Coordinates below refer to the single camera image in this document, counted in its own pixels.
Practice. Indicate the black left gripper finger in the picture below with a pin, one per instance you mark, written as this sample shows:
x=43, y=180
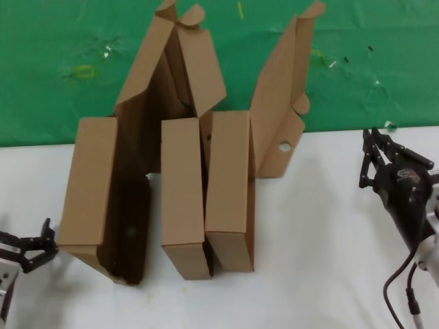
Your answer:
x=48, y=236
x=41, y=258

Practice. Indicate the yellow green loop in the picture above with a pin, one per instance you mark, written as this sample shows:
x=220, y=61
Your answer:
x=78, y=72

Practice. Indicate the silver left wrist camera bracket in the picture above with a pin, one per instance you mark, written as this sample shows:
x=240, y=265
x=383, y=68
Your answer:
x=8, y=284

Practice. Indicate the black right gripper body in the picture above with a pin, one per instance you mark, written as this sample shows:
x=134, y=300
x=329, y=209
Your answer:
x=404, y=192

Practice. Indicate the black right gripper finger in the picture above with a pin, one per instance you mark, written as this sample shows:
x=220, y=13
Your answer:
x=367, y=164
x=394, y=150

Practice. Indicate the green table cloth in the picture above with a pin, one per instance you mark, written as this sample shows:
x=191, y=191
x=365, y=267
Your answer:
x=51, y=34

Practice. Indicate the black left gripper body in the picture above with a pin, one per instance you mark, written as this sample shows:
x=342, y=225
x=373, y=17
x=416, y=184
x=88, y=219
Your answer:
x=12, y=246

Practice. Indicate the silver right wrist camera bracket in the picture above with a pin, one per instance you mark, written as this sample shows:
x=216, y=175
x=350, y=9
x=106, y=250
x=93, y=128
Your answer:
x=435, y=205

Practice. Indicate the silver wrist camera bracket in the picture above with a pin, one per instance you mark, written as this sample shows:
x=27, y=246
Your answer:
x=8, y=284
x=435, y=205

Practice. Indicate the brown cardboard box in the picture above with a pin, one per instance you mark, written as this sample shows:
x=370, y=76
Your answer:
x=228, y=171
x=89, y=178
x=181, y=178

